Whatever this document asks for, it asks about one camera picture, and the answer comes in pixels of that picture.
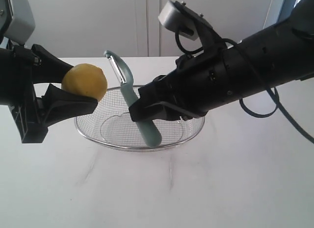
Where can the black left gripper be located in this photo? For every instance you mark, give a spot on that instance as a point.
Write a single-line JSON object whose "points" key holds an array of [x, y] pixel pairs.
{"points": [[19, 69]]}

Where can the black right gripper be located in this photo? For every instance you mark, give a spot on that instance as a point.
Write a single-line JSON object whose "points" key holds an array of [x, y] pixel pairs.
{"points": [[197, 85]]}

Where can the teal handled peeler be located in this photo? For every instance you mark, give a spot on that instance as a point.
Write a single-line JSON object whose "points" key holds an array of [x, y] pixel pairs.
{"points": [[148, 130]]}

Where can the yellow lemon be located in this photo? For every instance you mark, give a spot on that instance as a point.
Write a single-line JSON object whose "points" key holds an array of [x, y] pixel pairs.
{"points": [[85, 80]]}

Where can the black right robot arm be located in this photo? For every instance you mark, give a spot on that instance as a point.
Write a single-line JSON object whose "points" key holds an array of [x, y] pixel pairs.
{"points": [[281, 53]]}

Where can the oval metal wire basket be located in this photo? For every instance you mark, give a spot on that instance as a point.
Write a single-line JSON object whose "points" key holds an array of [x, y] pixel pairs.
{"points": [[110, 125]]}

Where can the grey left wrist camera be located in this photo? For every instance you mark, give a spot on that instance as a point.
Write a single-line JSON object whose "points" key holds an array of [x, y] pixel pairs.
{"points": [[16, 21]]}

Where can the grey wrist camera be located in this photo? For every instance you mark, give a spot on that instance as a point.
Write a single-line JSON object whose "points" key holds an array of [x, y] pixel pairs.
{"points": [[16, 21], [176, 15]]}

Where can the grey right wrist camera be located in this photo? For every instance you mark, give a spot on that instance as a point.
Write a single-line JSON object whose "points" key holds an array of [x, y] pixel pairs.
{"points": [[176, 15]]}

